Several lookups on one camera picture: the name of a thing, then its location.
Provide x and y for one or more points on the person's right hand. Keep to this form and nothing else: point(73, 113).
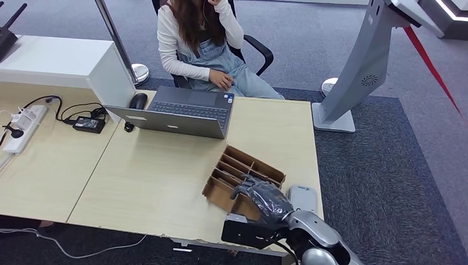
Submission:
point(221, 79)

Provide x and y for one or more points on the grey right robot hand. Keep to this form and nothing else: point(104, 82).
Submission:
point(268, 203)

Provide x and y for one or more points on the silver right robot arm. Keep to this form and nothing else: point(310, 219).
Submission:
point(314, 223)

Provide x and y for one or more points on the pale grey card reader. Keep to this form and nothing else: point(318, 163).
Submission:
point(303, 199)

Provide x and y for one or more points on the brown wooden card organizer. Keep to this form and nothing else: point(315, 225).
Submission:
point(219, 190)

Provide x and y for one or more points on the person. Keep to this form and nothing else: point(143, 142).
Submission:
point(175, 44)

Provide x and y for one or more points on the black office chair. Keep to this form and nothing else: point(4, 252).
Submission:
point(261, 51)

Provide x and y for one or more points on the grey laptop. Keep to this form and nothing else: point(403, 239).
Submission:
point(175, 124)

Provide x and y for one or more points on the black computer mouse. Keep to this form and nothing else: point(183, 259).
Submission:
point(139, 102)

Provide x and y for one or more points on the round chrome stanchion base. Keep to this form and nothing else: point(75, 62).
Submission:
point(327, 86)

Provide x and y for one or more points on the black power adapter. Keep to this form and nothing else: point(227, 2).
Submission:
point(87, 125)

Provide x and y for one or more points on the grey kiosk stand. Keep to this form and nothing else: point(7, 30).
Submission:
point(362, 55)

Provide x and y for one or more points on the white desk cabinet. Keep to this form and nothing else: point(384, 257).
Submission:
point(55, 58)

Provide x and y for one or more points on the white charger block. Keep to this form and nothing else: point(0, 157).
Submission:
point(23, 120)

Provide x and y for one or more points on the red barrier belt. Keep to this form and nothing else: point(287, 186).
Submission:
point(424, 55)

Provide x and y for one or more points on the white power strip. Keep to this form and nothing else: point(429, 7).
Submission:
point(22, 142)

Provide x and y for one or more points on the black router with antenna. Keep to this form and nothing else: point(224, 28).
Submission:
point(5, 42)

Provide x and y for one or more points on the dark platform with light strip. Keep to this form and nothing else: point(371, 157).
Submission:
point(453, 25)

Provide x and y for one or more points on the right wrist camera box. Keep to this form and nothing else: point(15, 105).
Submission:
point(245, 234)

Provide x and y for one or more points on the grey desk frame rail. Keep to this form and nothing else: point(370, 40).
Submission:
point(204, 244)

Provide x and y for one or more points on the chrome stanchion post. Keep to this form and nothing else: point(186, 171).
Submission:
point(117, 40)

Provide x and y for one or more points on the black wall plug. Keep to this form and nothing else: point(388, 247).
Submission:
point(15, 133)

